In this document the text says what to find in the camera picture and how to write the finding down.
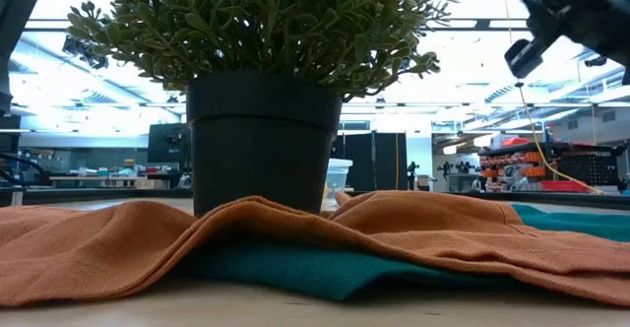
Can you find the shelf with orange bins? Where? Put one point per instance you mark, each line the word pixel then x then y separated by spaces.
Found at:
pixel 522 169

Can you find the orange cloth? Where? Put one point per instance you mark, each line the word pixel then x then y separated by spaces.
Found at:
pixel 98 253

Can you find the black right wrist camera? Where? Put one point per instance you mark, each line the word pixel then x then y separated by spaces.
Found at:
pixel 522 58

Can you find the dark green cloth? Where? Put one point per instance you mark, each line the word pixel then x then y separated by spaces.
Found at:
pixel 305 273

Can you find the black partition panels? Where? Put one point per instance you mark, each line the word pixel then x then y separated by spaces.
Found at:
pixel 374 159

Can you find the clear plastic tupperware container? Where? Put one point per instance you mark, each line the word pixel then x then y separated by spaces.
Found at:
pixel 339 176

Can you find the artificial plant in black pot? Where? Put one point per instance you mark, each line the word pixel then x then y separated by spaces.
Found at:
pixel 261 145

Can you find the black background monitor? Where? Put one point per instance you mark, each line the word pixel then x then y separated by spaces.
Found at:
pixel 162 145

